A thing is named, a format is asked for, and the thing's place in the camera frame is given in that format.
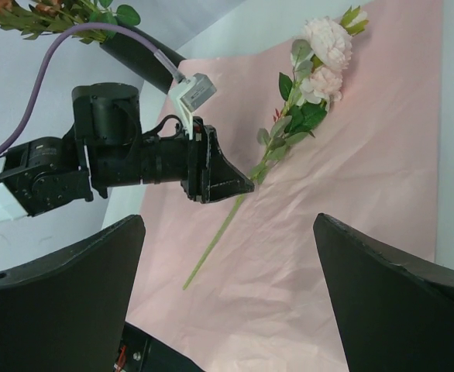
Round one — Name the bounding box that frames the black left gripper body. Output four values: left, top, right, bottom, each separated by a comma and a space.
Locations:
136, 115, 215, 204

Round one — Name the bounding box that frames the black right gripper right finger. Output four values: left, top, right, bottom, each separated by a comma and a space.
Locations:
313, 213, 454, 371

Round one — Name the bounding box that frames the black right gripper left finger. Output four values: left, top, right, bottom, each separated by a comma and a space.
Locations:
0, 215, 146, 371

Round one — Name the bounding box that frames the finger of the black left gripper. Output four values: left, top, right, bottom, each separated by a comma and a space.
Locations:
201, 126, 255, 204

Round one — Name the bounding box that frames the pink wrapping paper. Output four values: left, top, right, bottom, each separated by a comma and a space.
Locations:
127, 1, 442, 371

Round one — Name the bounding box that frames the small pink rose stem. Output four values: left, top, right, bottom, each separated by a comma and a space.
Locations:
182, 5, 370, 291

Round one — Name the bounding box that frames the rust orange rose stem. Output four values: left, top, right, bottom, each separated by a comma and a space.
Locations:
0, 0, 116, 40

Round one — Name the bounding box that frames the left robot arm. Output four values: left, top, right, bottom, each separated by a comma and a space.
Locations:
0, 81, 254, 222

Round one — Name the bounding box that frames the black conical vase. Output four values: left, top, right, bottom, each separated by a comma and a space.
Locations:
100, 33, 172, 94

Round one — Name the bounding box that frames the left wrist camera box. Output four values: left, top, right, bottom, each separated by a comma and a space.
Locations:
168, 71, 216, 140

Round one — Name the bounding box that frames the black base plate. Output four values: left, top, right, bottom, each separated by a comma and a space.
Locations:
113, 322, 204, 372

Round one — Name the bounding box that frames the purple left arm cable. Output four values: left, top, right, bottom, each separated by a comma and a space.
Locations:
0, 21, 185, 168

